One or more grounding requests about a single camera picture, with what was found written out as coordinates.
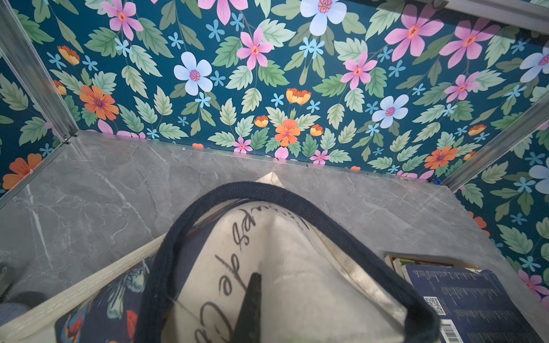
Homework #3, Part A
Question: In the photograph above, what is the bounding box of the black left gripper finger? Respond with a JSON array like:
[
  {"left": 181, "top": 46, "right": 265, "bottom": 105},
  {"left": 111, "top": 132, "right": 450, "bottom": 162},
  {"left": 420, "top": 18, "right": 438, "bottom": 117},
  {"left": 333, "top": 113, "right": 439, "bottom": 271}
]
[{"left": 230, "top": 272, "right": 262, "bottom": 343}]

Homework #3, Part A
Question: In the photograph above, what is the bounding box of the cream canvas tote bag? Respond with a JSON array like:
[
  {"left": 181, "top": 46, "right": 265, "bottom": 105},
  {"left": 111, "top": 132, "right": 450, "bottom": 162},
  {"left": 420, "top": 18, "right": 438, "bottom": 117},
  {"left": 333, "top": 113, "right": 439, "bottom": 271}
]
[{"left": 1, "top": 174, "right": 440, "bottom": 342}]

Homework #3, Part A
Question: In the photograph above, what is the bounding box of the blue landscape cover book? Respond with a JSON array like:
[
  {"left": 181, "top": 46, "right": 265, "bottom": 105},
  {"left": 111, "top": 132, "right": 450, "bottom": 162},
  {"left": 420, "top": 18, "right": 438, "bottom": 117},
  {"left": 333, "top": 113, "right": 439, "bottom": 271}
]
[{"left": 384, "top": 252, "right": 482, "bottom": 280}]

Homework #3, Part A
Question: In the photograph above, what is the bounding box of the dark blue barcode book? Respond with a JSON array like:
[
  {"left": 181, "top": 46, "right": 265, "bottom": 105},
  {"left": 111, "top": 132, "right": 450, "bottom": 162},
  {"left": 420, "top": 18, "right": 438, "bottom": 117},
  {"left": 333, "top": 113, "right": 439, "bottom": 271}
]
[{"left": 402, "top": 264, "right": 543, "bottom": 343}]

